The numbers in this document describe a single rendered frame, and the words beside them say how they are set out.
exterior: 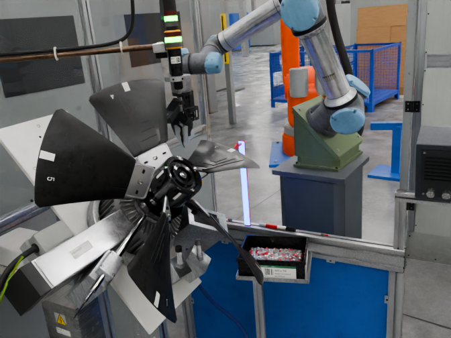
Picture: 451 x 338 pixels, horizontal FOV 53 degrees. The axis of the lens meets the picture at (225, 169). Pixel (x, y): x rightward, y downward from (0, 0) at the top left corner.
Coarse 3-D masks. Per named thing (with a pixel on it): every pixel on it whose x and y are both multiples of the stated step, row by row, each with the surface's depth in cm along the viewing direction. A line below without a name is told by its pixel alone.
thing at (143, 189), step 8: (136, 168) 113; (144, 168) 115; (152, 168) 116; (136, 176) 114; (144, 176) 115; (152, 176) 117; (136, 184) 115; (144, 184) 116; (128, 192) 114; (144, 192) 117
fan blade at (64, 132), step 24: (72, 120) 103; (48, 144) 99; (72, 144) 103; (96, 144) 106; (48, 168) 99; (72, 168) 103; (96, 168) 106; (120, 168) 110; (48, 192) 99; (72, 192) 103; (96, 192) 108; (120, 192) 112
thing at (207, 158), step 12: (204, 144) 149; (216, 144) 150; (192, 156) 142; (204, 156) 141; (216, 156) 141; (228, 156) 142; (240, 156) 145; (204, 168) 130; (216, 168) 132; (228, 168) 134
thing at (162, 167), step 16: (176, 160) 119; (160, 176) 114; (176, 176) 115; (192, 176) 119; (160, 192) 115; (176, 192) 114; (192, 192) 115; (144, 208) 118; (160, 208) 120; (176, 208) 124
